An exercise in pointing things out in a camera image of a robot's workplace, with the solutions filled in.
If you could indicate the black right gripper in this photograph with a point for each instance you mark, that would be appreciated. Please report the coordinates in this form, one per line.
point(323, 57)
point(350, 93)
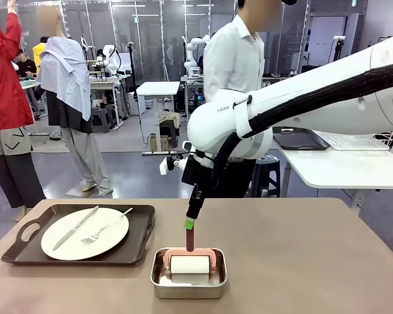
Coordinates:
point(196, 168)

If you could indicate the pink lint roller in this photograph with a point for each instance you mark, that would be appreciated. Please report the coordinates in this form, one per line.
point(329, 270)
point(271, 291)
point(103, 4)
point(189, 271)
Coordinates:
point(190, 263)

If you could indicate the dark brown serving tray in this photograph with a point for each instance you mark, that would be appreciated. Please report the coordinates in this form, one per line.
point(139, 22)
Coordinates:
point(141, 229)
point(298, 140)

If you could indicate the silver fork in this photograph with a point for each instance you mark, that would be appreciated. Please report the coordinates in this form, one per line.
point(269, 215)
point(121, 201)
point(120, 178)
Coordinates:
point(91, 239)

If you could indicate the white round plate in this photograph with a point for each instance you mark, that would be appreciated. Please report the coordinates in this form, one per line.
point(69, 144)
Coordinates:
point(85, 235)

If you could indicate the silver table knife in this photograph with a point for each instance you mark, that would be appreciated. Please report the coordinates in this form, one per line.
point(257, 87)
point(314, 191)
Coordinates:
point(75, 227)

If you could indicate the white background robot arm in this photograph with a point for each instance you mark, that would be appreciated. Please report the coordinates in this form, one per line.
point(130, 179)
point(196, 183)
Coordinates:
point(194, 49)
point(110, 59)

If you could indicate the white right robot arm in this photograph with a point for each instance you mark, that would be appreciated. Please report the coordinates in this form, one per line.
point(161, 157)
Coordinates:
point(216, 124)

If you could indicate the cardboard box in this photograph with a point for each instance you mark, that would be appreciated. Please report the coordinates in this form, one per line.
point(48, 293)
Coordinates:
point(158, 143)

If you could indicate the dark grey plastic stool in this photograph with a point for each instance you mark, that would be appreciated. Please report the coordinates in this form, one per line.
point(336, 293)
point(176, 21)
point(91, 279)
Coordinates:
point(265, 176)

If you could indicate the rectangular metal tin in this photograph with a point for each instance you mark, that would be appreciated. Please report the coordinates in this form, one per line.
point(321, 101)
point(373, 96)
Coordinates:
point(190, 291)

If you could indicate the white height-adjustable desk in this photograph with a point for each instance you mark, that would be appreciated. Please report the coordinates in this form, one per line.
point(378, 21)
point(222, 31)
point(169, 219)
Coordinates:
point(157, 88)

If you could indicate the grey step stool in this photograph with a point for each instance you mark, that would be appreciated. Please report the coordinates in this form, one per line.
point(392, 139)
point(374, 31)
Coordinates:
point(101, 121)

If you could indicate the white workbench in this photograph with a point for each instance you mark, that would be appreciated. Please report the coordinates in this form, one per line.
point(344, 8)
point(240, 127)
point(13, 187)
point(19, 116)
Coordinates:
point(104, 85)

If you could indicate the person in white shirt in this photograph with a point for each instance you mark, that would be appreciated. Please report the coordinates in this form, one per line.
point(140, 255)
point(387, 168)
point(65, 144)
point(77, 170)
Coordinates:
point(232, 59)

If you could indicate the white shoe rack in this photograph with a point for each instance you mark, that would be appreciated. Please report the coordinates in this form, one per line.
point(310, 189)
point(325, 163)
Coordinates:
point(281, 78)

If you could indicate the white side table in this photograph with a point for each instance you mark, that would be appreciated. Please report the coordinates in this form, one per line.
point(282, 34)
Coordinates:
point(347, 170)

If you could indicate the black tripod with light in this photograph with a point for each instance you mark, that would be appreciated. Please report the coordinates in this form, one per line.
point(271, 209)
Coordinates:
point(339, 49)

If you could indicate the figure in yellow jacket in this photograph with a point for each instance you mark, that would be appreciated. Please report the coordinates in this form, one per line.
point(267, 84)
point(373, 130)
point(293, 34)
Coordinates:
point(38, 52)

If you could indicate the person in black shirt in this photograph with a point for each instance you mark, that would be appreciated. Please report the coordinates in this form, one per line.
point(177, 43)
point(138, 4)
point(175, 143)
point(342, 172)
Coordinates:
point(25, 63)

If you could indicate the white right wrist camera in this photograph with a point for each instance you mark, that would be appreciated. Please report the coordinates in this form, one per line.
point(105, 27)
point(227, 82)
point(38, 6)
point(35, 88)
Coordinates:
point(165, 165)

